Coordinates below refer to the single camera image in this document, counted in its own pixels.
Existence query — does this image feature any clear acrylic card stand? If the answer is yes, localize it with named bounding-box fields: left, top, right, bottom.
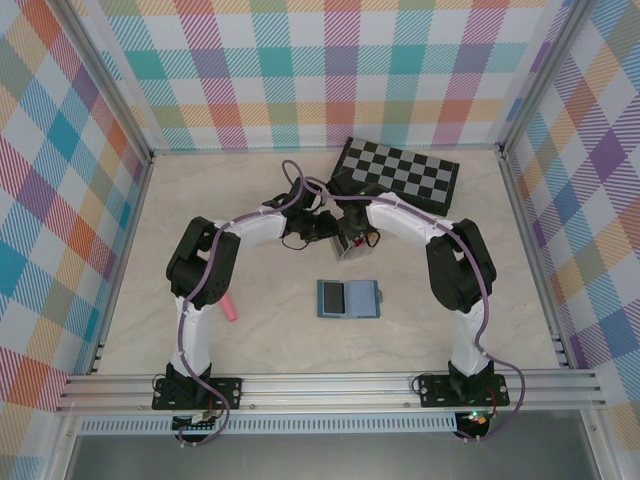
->
left=328, top=233, right=375, bottom=265

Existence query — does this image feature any blue card holder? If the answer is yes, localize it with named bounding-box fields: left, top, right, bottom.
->
left=315, top=278, right=386, bottom=320

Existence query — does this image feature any black credit card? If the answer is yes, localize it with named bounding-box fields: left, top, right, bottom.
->
left=322, top=282, right=346, bottom=315

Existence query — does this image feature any black folding chessboard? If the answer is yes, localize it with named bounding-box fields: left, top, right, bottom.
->
left=329, top=136, right=461, bottom=218

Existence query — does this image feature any thin aluminium table rail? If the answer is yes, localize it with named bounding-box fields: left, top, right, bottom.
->
left=149, top=144, right=504, bottom=155

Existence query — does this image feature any long aluminium mounting rail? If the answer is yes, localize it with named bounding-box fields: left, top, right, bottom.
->
left=54, top=369, right=609, bottom=414

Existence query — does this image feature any aluminium table side rail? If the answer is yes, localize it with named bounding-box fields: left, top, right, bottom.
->
left=498, top=149, right=574, bottom=371
left=88, top=152, right=156, bottom=376

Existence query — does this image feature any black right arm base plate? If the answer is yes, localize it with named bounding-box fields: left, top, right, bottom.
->
left=417, top=373, right=511, bottom=409

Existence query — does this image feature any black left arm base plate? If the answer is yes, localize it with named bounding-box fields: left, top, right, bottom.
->
left=151, top=377, right=244, bottom=412

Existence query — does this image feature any slotted grey cable duct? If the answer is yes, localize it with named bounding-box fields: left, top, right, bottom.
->
left=77, top=417, right=461, bottom=436

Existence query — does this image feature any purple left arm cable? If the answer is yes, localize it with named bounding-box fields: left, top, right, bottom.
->
left=175, top=159, right=304, bottom=448

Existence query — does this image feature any aluminium frame post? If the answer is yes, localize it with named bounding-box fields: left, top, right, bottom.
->
left=497, top=0, right=599, bottom=159
left=52, top=0, right=155, bottom=164

